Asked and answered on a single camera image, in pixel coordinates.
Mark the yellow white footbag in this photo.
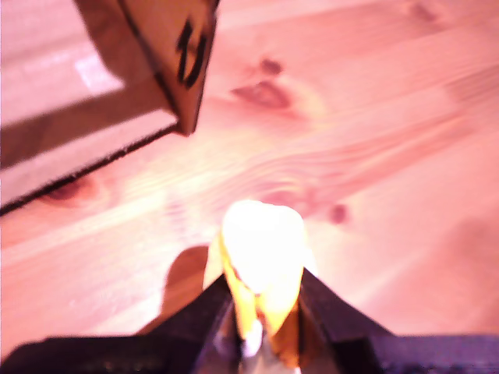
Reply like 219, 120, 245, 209
203, 199, 320, 369

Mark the cardboard dice tower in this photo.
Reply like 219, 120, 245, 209
0, 0, 221, 217

